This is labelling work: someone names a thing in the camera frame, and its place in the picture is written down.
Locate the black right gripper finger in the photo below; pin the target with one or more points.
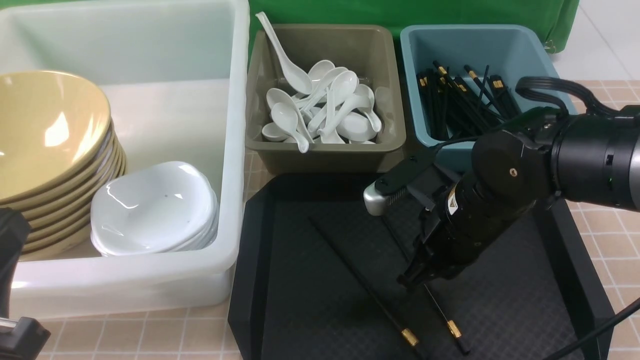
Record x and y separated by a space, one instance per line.
421 268
415 175

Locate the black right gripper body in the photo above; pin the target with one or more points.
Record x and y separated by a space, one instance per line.
459 230

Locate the black chopstick gold band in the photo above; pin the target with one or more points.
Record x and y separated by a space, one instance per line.
407 334
455 332

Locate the yellow noodle bowl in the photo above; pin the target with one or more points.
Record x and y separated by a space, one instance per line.
51 124

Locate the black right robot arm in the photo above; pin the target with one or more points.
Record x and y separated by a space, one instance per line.
542 155

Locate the pile of white spoons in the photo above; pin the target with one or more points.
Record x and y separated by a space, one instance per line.
360 126

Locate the black plastic serving tray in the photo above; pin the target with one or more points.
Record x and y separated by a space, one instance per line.
532 292

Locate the pile of black chopsticks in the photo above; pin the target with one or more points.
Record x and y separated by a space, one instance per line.
464 105

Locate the white spoon leaning on bin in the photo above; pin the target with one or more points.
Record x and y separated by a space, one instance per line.
297 78

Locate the olive plastic spoon bin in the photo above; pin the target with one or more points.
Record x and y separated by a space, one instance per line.
369 51

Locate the blue plastic chopstick bin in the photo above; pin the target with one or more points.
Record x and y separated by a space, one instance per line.
511 51

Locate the stack of white dishes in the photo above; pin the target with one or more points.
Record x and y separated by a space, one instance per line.
165 208

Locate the green cloth backdrop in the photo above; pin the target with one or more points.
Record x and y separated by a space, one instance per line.
551 20

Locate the large white plastic tub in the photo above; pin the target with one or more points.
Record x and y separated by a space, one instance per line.
175 73

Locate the stack of yellow bowls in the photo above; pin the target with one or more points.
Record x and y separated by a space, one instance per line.
59 213

